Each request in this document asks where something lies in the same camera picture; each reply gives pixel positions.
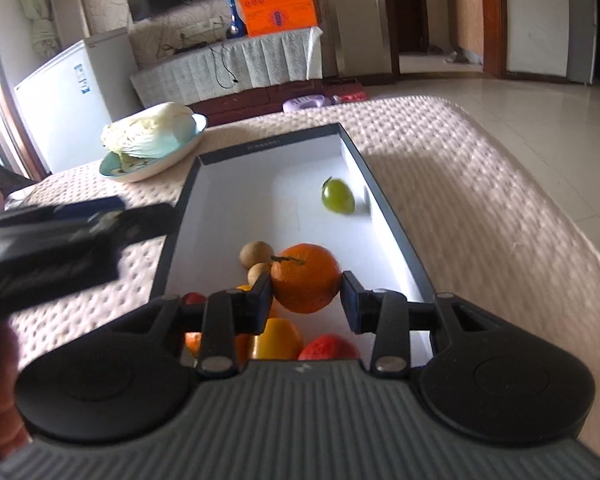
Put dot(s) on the red tomato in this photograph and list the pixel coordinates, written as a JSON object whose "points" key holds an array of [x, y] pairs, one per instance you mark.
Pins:
{"points": [[192, 298], [329, 347]]}

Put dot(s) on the brown kiwi fruit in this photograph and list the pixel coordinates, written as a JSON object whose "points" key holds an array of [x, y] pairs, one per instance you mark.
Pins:
{"points": [[254, 253]]}

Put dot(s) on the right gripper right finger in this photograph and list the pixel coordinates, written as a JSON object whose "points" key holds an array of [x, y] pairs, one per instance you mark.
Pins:
{"points": [[386, 314]]}

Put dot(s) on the napa cabbage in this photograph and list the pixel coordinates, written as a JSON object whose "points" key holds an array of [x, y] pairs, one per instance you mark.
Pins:
{"points": [[152, 133]]}

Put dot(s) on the person's left hand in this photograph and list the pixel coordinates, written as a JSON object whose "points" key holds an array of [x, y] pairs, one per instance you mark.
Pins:
{"points": [[13, 433]]}

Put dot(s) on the grey rectangular box tray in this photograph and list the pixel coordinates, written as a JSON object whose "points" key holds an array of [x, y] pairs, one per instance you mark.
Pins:
{"points": [[271, 190]]}

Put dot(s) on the purple plastic object on floor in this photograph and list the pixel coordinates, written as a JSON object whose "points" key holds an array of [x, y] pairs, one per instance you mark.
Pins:
{"points": [[308, 102]]}

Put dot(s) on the light blue ceramic plate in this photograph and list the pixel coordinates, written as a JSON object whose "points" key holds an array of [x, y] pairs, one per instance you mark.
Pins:
{"points": [[115, 168]]}

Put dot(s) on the blue glass bottle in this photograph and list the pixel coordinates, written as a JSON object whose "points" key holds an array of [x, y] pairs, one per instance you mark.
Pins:
{"points": [[237, 27]]}

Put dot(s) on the mandarin orange with stem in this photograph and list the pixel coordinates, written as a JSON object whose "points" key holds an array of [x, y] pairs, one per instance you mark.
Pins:
{"points": [[305, 278]]}

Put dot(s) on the white chest freezer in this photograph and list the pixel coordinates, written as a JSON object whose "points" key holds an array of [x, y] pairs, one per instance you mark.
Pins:
{"points": [[65, 104]]}

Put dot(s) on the cloth covered tv cabinet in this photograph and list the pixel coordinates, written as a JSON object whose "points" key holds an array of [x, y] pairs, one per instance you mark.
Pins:
{"points": [[232, 66]]}

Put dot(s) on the yellow orange tomato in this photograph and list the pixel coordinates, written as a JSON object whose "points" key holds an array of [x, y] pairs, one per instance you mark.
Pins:
{"points": [[281, 340]]}

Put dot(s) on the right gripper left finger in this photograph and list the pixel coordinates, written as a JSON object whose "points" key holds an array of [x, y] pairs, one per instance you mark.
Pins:
{"points": [[228, 314]]}

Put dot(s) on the white wall power strip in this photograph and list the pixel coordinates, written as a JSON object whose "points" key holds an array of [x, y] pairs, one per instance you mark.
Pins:
{"points": [[202, 28]]}

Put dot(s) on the pink quilted table cover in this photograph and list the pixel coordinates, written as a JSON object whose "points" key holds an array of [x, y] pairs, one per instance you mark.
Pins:
{"points": [[479, 223]]}

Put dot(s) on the green tomato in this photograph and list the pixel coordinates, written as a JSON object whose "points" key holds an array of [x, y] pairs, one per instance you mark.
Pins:
{"points": [[337, 197]]}

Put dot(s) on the wooden kitchen cabinet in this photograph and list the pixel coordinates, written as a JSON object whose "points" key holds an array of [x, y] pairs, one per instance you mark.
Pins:
{"points": [[466, 29]]}

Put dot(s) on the small brown longan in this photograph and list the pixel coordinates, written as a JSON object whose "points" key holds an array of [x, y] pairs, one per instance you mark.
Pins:
{"points": [[256, 271]]}

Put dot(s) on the tied beige curtain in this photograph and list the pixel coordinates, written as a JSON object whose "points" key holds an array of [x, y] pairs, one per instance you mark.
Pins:
{"points": [[44, 38]]}

